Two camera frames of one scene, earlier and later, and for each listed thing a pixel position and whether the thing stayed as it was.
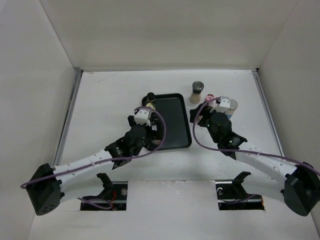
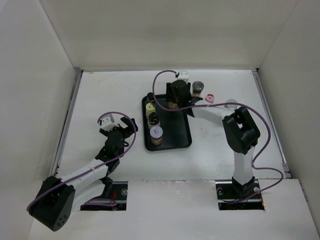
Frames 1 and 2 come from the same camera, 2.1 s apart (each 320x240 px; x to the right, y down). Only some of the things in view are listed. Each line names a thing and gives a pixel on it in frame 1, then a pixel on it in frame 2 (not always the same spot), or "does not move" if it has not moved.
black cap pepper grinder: [197, 87] does not move
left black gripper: [149, 129] to [127, 131]
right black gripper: [203, 112] to [169, 91]
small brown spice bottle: [150, 96] does not move
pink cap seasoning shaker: [210, 96] does not move
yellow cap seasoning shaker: [151, 105] does not move
